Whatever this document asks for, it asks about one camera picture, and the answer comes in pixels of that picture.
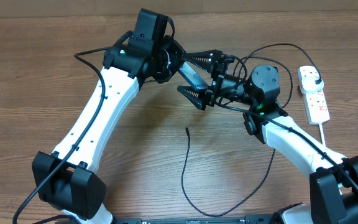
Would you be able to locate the white charger plug adapter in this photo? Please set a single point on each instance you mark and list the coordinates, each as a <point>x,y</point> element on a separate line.
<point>310,85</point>

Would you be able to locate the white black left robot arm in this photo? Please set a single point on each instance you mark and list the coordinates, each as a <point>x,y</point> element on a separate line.
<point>66,178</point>

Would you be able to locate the white power strip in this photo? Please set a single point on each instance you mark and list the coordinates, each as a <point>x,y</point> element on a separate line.
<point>315,103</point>

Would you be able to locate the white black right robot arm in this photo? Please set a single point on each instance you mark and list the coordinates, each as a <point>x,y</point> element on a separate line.
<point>333,177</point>

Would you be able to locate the blue Galaxy smartphone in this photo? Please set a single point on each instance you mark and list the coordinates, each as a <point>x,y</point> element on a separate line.
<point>192,77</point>

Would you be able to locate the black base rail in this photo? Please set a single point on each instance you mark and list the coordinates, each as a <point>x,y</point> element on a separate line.
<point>248,219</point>

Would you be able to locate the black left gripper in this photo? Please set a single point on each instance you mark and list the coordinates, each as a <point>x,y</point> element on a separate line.
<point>176,52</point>

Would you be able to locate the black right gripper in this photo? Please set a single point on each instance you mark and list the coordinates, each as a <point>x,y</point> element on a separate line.
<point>219,65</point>

